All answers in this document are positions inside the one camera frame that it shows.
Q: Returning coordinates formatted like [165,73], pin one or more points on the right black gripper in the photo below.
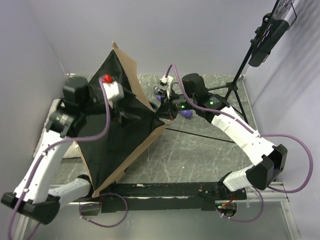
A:
[166,109]

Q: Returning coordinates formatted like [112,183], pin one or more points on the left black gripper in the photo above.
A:
[124,117]

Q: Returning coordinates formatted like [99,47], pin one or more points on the tan fabric pet tent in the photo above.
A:
[107,158]

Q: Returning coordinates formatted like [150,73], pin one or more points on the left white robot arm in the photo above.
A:
[33,197]

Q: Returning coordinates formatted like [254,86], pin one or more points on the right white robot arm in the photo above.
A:
[267,159]

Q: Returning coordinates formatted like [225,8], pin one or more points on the purple pet brush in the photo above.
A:
[185,113]

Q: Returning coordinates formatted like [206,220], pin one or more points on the black tripod stand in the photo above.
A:
[233,85]

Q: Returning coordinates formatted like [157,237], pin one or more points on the white fluffy cushion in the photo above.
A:
[72,151]

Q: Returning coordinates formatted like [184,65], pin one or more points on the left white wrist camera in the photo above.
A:
[113,90]

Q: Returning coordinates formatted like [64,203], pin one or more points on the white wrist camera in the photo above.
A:
[167,81]
[113,90]

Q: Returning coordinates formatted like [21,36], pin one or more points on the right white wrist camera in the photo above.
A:
[167,81]

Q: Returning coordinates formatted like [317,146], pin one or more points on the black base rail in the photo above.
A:
[174,195]

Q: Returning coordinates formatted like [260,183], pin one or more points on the aluminium frame rail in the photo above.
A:
[267,192]

